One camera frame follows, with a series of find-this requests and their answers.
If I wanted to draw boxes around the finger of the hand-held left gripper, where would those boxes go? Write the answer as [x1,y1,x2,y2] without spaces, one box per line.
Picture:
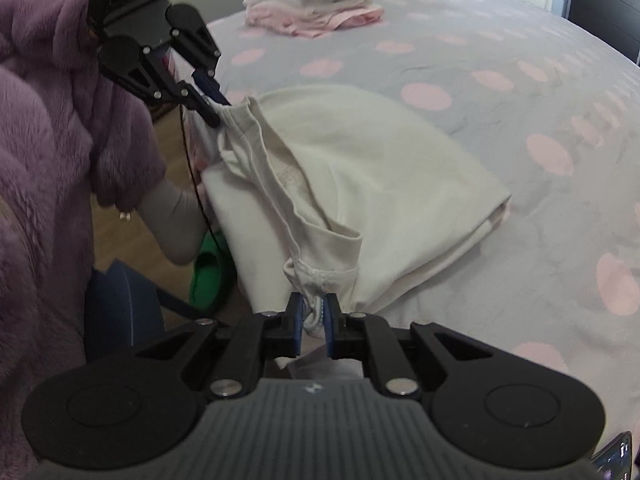
[120,49,223,128]
[172,20,233,107]

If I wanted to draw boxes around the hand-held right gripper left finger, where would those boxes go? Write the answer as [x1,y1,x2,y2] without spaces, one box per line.
[117,292,306,402]

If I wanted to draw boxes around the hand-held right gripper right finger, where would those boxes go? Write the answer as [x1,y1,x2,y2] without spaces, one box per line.
[324,292,511,401]

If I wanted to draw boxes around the white t-shirt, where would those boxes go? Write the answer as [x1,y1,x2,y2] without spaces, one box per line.
[182,85,513,381]

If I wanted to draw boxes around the person's left forearm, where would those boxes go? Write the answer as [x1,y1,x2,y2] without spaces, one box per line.
[0,0,108,91]

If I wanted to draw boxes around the green slipper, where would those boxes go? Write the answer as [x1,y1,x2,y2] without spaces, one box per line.
[189,230,236,311]

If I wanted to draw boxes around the person's left socked foot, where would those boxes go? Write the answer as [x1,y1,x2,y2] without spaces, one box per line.
[139,179,213,266]

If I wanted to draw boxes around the blue chair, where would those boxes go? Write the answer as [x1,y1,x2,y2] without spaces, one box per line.
[84,259,211,363]

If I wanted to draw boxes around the purple fleece robe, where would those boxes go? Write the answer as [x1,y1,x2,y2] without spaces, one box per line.
[0,0,168,466]

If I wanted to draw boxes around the grey pink-dotted bed sheet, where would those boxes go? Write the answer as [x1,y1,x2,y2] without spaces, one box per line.
[172,0,640,461]

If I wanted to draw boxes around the black smartphone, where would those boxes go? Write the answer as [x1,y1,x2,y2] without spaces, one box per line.
[591,431,633,480]

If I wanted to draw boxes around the black sliding wardrobe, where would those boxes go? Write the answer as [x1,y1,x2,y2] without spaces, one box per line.
[565,0,640,68]

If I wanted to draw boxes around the black cable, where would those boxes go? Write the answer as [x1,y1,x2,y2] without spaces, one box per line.
[179,102,223,266]

